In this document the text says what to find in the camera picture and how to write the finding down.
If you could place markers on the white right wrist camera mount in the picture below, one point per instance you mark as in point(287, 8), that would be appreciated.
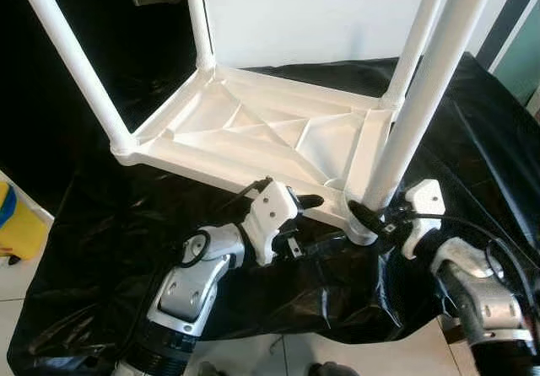
point(426, 199)

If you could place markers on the yellow box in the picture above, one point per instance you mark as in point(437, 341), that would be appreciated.
point(21, 233)

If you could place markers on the grey robot right foot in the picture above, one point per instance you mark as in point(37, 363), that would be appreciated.
point(333, 369)

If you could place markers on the grey robot left foot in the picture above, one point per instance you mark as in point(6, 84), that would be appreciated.
point(208, 370)

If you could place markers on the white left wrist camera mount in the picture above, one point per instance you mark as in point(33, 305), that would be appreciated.
point(270, 212)

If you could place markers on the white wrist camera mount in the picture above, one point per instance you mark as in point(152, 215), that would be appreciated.
point(426, 199)
point(270, 212)

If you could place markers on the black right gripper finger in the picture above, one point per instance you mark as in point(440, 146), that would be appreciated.
point(366, 216)

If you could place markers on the dark grey wall post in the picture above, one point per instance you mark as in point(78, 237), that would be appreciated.
point(510, 13)

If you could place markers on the white brown cabinet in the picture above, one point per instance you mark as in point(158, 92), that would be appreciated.
point(533, 102)

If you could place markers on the grey robot foot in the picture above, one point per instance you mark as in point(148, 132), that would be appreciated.
point(333, 369)
point(208, 370)

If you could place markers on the white plastic table leg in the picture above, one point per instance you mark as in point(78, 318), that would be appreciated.
point(430, 81)
point(67, 56)
point(198, 13)
point(418, 39)

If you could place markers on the black plastic table cover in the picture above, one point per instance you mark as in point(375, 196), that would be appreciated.
point(472, 140)

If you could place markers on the white board panel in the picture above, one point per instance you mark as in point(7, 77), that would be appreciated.
point(321, 13)

